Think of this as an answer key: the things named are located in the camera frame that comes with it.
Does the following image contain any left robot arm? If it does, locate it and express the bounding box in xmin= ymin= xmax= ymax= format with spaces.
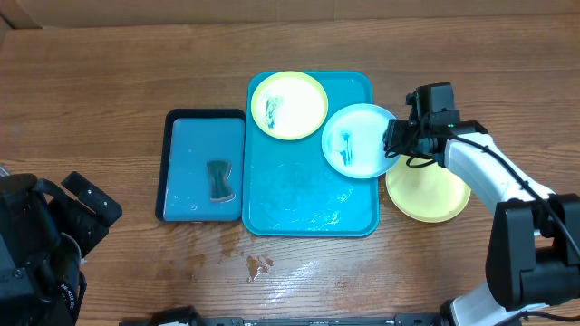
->
xmin=1 ymin=169 xmax=122 ymax=325

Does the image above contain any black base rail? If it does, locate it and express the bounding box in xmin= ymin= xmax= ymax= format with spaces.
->
xmin=119 ymin=306 xmax=450 ymax=326

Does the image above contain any dark green scrub sponge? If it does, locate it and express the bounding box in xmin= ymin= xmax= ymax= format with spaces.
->
xmin=207 ymin=160 xmax=235 ymax=203

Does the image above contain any light blue plate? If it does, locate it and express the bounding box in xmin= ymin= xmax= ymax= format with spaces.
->
xmin=322 ymin=103 xmax=399 ymax=179

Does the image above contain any large teal serving tray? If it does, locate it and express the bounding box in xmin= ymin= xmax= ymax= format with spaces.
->
xmin=242 ymin=71 xmax=380 ymax=237

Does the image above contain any yellow plate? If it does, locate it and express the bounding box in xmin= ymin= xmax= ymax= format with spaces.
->
xmin=385 ymin=156 xmax=471 ymax=223
xmin=249 ymin=71 xmax=329 ymax=140

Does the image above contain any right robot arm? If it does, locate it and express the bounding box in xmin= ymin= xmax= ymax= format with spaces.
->
xmin=382 ymin=120 xmax=579 ymax=325

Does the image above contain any yellow plate at tray top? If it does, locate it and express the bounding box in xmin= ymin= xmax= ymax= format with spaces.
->
xmin=249 ymin=71 xmax=329 ymax=140

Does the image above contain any small black-rimmed blue tray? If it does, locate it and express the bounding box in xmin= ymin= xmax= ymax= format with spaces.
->
xmin=155 ymin=109 xmax=246 ymax=223

